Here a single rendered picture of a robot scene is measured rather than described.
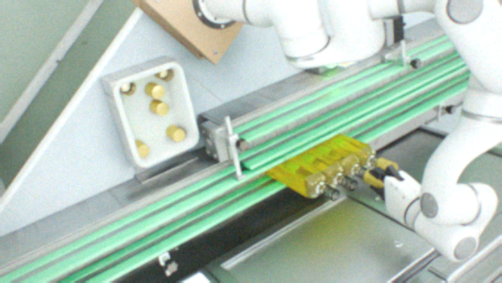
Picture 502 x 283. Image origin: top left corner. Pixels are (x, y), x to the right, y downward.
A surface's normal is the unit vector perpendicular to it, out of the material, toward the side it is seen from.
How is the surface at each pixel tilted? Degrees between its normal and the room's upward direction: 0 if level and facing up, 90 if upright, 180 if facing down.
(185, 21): 5
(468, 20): 58
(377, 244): 90
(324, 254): 90
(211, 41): 5
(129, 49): 0
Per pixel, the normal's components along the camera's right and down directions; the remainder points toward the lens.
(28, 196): 0.55, 0.29
